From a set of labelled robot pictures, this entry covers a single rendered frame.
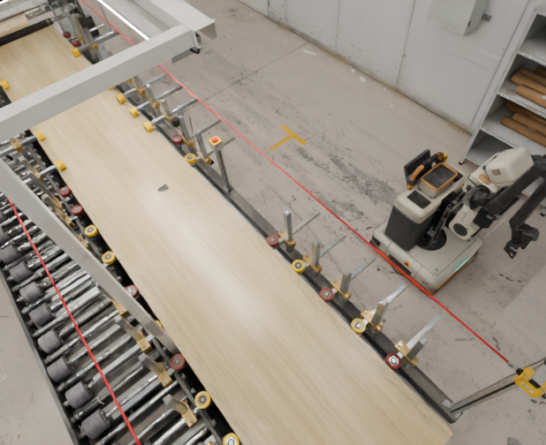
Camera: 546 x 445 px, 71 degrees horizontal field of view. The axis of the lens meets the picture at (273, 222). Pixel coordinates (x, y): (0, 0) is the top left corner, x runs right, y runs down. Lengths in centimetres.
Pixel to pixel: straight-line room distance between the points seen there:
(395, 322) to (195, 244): 169
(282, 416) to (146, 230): 145
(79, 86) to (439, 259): 279
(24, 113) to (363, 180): 331
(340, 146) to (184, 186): 201
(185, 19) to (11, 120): 52
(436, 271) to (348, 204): 107
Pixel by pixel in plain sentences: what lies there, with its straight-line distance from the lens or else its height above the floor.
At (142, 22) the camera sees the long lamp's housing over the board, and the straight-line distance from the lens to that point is 148.
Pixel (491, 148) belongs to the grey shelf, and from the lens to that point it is 441.
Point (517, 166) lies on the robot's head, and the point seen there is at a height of 136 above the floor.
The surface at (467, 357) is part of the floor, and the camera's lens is 334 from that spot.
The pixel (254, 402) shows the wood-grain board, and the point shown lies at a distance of 214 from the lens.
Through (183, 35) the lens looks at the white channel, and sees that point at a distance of 117.
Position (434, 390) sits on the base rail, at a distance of 245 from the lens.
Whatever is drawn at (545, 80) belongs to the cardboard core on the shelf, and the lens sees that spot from 390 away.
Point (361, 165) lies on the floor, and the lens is 410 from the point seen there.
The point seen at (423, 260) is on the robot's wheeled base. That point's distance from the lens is 323.
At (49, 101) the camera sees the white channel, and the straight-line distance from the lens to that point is 110.
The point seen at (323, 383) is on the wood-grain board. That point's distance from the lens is 215.
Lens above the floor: 301
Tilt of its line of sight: 56 degrees down
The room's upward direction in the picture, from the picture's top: 7 degrees counter-clockwise
